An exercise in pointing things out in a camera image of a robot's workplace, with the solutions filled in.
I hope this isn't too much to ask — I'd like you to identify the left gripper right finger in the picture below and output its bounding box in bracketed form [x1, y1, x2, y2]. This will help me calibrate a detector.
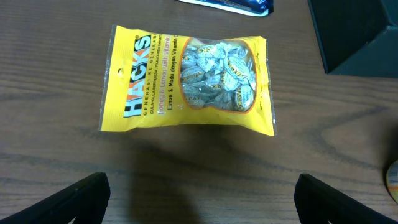
[294, 174, 397, 224]

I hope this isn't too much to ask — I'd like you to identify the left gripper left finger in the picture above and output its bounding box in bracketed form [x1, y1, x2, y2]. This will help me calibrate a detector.
[1, 172, 111, 224]

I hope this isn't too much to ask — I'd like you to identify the yellow Mentos gum bottle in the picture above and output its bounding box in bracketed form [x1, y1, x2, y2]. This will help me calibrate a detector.
[386, 161, 398, 203]

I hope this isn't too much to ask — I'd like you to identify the yellow Hacks candy bag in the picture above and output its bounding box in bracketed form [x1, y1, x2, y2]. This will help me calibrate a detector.
[99, 26, 276, 136]

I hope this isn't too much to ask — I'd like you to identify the dark green open box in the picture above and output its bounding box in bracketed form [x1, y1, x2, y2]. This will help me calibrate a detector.
[308, 0, 397, 78]

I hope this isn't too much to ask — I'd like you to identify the dark blue chocolate bar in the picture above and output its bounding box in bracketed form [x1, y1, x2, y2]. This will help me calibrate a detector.
[179, 0, 274, 17]

